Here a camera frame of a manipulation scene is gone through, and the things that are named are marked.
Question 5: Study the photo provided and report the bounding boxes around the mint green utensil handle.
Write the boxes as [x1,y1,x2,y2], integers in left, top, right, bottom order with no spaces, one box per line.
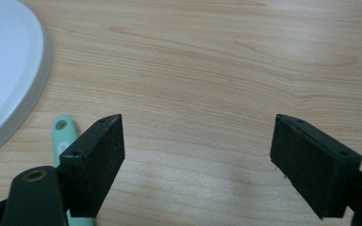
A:
[52,114,95,226]

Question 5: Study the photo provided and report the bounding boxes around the white plate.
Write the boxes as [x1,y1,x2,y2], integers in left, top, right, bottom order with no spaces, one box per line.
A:
[0,0,53,165]

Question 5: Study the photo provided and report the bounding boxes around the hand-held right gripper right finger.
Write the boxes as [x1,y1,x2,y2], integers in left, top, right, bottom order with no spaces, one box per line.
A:
[269,113,362,220]

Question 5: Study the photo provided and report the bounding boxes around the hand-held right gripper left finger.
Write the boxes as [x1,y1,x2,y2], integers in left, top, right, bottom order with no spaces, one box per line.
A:
[58,113,126,219]

